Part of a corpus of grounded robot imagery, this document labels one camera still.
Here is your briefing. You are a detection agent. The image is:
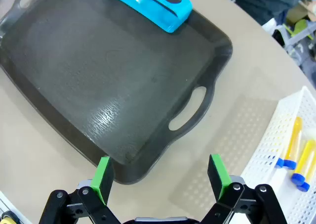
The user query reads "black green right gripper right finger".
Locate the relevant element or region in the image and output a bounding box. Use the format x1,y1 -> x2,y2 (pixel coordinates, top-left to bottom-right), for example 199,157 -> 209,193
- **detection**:
201,154 -> 288,224

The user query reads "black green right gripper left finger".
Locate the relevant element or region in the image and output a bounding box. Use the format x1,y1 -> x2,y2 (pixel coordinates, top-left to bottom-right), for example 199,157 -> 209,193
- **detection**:
38,156 -> 121,224

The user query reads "white perforated plastic basket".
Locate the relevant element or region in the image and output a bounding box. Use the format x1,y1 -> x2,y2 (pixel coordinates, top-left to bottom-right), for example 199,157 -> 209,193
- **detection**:
240,85 -> 316,224

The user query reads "dark brown plastic tray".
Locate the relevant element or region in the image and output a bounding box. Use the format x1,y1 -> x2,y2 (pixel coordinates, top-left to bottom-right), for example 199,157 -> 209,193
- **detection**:
0,0 -> 234,185

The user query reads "green grey chair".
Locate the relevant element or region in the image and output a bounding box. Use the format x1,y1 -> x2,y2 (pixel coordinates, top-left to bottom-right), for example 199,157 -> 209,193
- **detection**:
273,18 -> 316,66

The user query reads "blue black tube rack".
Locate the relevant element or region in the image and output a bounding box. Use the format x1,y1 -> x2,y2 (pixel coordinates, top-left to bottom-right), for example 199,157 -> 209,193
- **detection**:
101,0 -> 193,34

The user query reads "person in dark shirt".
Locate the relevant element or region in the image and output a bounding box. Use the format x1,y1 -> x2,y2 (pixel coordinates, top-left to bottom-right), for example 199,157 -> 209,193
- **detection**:
214,0 -> 306,26

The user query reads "cardboard box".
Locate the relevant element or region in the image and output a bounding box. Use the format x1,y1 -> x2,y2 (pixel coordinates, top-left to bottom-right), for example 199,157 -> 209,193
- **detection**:
286,1 -> 312,24

